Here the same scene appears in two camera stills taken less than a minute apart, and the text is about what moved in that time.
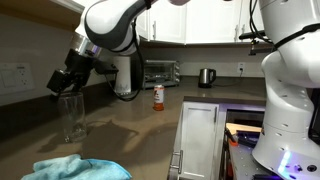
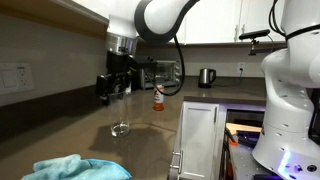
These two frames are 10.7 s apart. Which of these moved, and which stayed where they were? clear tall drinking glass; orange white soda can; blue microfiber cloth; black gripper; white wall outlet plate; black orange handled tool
Moved: black gripper; clear tall drinking glass
Stayed: blue microfiber cloth; black orange handled tool; white wall outlet plate; orange white soda can
